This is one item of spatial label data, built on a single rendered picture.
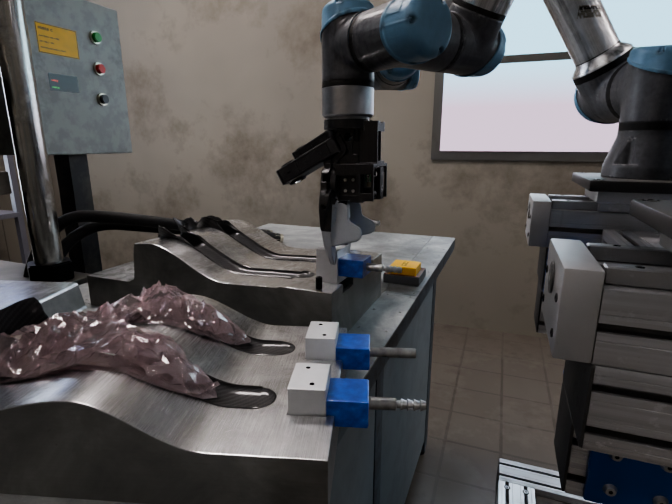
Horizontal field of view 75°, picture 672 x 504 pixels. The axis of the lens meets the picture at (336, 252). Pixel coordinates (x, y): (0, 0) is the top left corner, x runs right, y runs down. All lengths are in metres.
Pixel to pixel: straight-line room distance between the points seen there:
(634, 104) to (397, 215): 1.91
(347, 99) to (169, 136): 2.88
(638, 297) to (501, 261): 2.25
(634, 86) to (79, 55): 1.29
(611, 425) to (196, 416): 0.38
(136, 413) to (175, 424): 0.03
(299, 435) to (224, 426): 0.07
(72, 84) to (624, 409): 1.35
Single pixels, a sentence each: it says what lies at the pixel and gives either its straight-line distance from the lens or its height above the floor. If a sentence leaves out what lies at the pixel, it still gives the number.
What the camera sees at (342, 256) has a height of 0.93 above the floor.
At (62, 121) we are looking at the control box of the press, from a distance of 1.38.
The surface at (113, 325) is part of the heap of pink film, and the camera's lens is 0.51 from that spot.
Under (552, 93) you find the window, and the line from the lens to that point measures 2.61.
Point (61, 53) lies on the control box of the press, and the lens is 1.41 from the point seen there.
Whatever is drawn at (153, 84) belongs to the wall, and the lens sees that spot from 3.55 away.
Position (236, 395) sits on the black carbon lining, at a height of 0.85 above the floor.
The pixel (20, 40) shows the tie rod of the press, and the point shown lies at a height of 1.31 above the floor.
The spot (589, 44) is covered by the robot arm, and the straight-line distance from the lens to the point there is 1.08.
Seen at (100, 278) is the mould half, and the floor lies 0.86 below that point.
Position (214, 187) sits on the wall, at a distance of 3.25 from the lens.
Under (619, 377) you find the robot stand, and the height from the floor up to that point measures 0.90.
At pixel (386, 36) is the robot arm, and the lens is 0.57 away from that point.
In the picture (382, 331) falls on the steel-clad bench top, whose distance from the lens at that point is 0.73.
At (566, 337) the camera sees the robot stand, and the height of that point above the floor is 0.93.
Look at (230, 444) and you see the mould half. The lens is 0.41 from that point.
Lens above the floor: 1.10
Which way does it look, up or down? 14 degrees down
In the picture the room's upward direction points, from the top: straight up
